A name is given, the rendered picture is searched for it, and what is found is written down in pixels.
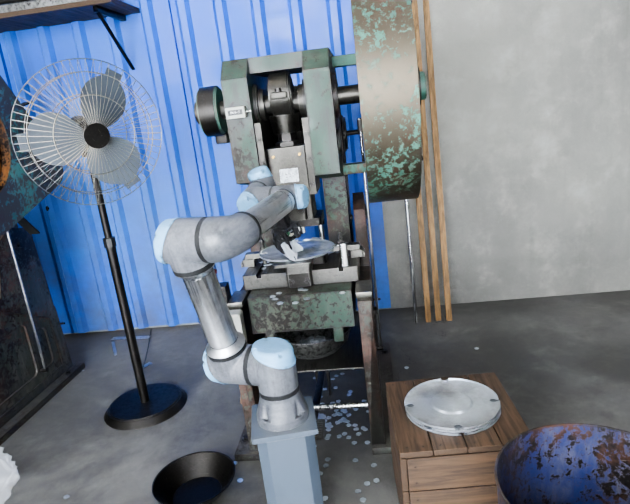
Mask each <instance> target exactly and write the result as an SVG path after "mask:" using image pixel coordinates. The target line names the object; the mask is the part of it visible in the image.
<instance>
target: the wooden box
mask: <svg viewBox="0 0 630 504"><path fill-rule="evenodd" d="M449 378H460V379H467V380H471V381H475V382H478V383H481V384H483V385H485V386H487V387H489V388H490V389H492V390H493V391H494V392H495V393H496V394H497V396H498V399H499V401H500V404H501V415H500V417H499V419H498V421H497V422H496V423H495V424H494V425H493V426H491V427H490V428H488V429H486V430H484V431H481V432H478V433H475V434H470V435H464V433H465V432H464V433H459V434H461V435H462V436H449V435H441V434H436V433H432V432H429V431H426V430H424V429H422V428H420V427H418V426H416V425H415V424H414V423H413V422H412V421H411V420H410V419H409V418H408V416H407V414H406V413H407V412H406V411H405V403H404V400H405V397H406V395H407V393H408V392H409V391H410V390H411V389H412V388H414V387H415V386H417V385H419V384H421V383H423V382H426V381H430V380H434V379H441V380H448V379H449ZM413 385H414V386H413ZM386 397H387V408H388V419H389V429H390V440H391V451H392V461H393V470H394V476H395V481H396V487H397V493H398V499H399V504H498V494H497V484H496V481H495V474H494V467H495V461H496V458H497V455H498V453H499V452H500V450H501V449H502V447H503V446H504V445H505V444H506V443H507V442H508V441H509V440H511V439H512V438H513V437H515V436H517V435H518V434H520V433H522V432H525V431H527V430H529V429H528V427H527V425H526V424H525V422H524V420H523V419H522V417H521V415H520V414H519V412H518V411H517V409H516V407H515V406H514V404H513V402H512V401H511V399H510V397H509V396H508V394H507V392H506V391H505V389H504V388H503V386H502V384H501V383H500V381H499V379H498V378H497V376H496V374H495V373H494V372H493V373H482V374H471V375H468V377H467V375H461V376H450V377H440V378H428V379H418V380H413V382H412V380H407V381H396V382H386ZM407 472H408V476H407ZM408 483H409V488H408ZM409 495H410V499H409Z"/></svg>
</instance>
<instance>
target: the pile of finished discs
mask: <svg viewBox="0 0 630 504"><path fill-rule="evenodd" d="M404 403H405V411H406V412H407V413H406V414H407V416H408V418H409V419H410V420H411V421H412V422H413V423H414V424H415V425H416V426H418V427H420V428H422V429H424V430H426V431H429V432H432V433H436V434H441V435H449V436H462V435H461V434H459V433H464V432H465V433H464V435H470V434H475V433H478V432H481V431H484V430H486V429H488V428H490V427H491V426H493V425H494V424H495V423H496V422H497V421H498V419H499V417H500V415H501V404H500V401H499V399H498V396H497V394H496V393H495V392H494V391H493V390H492V389H490V388H489V387H487V386H485V385H483V384H481V383H478V382H475V381H471V380H467V379H460V378H449V379H448V380H441V379H434V380H430V381H426V382H423V383H421V384H419V385H417V386H415V387H414V388H412V389H411V390H410V391H409V392H408V393H407V395H406V397H405V400H404Z"/></svg>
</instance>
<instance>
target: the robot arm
mask: <svg viewBox="0 0 630 504"><path fill-rule="evenodd" d="M248 178H249V181H250V184H249V186H248V187H247V188H246V189H245V190H244V192H242V193H241V194H240V196H239V198H238V200H237V208H238V210H239V212H236V213H234V214H233V215H227V216H209V217H189V218H181V217H177V218H173V219H167V220H165V221H163V222H162V223H161V224H160V225H159V226H158V228H157V230H156V232H155V237H154V241H153V248H154V254H155V256H156V258H157V260H158V261H159V262H160V263H163V264H165V265H167V264H170V266H171V269H172V271H173V274H174V275H175V276H176V277H178V278H182V280H183V282H184V285H185V287H186V289H187V292H188V294H189V297H190V299H191V302H192V304H193V307H194V309H195V312H196V314H197V317H198V319H199V321H200V324H201V326H202V329H203V331H204V334H205V336H206V339H207V341H208V344H207V346H206V349H205V351H204V354H203V361H204V363H203V368H204V371H205V374H206V375H207V377H208V378H209V379H210V380H211V381H213V382H217V383H221V384H238V385H251V386H258V389H259V395H260V397H259V403H258V408H257V421H258V424H259V426H260V427H261V428H263V429H265V430H268V431H273V432H281V431H287V430H291V429H294V428H296V427H298V426H300V425H302V424H303V423H304V422H305V421H306V420H307V418H308V416H309V410H308V405H307V403H306V401H305V399H304V397H303V395H302V393H301V391H300V389H299V382H298V375H297V368H296V356H295V354H294V349H293V346H292V345H291V344H290V343H289V342H288V341H286V340H284V339H281V338H276V337H268V338H267V339H265V338H262V339H259V340H257V341H256V342H254V344H247V342H246V340H245V337H244V335H243V334H242V333H241V332H238V331H237V330H236V328H235V325H234V322H233V319H232V317H231V314H230V311H229V309H228V306H227V303H226V300H225V298H224V295H223V292H222V289H221V287H220V284H219V281H218V279H217V276H216V273H215V270H214V268H213V267H214V265H215V263H219V262H224V261H227V260H230V259H232V258H234V257H236V256H238V255H240V254H242V253H244V252H246V251H247V250H249V249H250V248H252V247H253V246H254V245H255V244H257V243H258V242H259V240H260V239H261V236H262V234H263V233H264V232H267V231H269V230H270V229H271V228H272V226H273V228H272V229H271V230H272V232H271V234H272V237H273V239H272V240H273V242H274V245H275V247H276V248H277V250H279V251H280V252H281V253H282V254H284V255H285V256H286V257H287V258H289V259H290V260H293V261H296V259H297V255H298V253H297V252H299V251H302V250H303V247H302V246H301V245H300V244H298V243H297V242H296V238H299V237H300V236H301V234H304V233H303V231H302V228H301V226H300V224H299V221H293V220H291V219H290V217H289V215H288V213H290V212H291V211H292V210H293V209H302V208H306V207H307V206H308V204H309V191H308V189H307V187H306V186H305V185H304V184H294V185H279V186H276V183H275V181H274V179H273V175H272V174H271V172H270V170H269V168H268V167H267V166H259V167H256V168H254V169H252V170H251V171H250V172H249V173H248ZM297 225H299V227H300V229H301V231H299V229H298V226H297ZM288 245H289V246H288Z"/></svg>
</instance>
